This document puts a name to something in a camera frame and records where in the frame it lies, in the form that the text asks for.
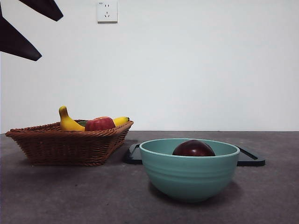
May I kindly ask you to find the yellow banana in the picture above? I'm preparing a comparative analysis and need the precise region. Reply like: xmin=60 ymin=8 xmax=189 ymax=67
xmin=58 ymin=105 xmax=130 ymax=132

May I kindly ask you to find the teal ribbed bowl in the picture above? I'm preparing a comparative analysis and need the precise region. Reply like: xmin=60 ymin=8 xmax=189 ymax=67
xmin=139 ymin=138 xmax=241 ymax=203

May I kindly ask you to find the dark purple plum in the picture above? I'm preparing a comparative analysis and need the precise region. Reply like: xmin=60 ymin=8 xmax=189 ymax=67
xmin=172 ymin=139 xmax=216 ymax=157

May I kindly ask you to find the black rectangular tray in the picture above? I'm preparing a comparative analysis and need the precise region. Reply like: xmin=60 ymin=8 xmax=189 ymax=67
xmin=123 ymin=143 xmax=266 ymax=167

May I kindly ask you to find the brown wicker basket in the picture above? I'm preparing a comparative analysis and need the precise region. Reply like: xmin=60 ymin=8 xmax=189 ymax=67
xmin=5 ymin=120 xmax=134 ymax=167

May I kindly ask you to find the white wall socket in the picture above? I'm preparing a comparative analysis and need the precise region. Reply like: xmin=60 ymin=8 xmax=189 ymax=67
xmin=97 ymin=0 xmax=118 ymax=23

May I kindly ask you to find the red yellow apple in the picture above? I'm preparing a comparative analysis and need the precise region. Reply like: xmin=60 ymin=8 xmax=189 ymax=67
xmin=84 ymin=116 xmax=116 ymax=131

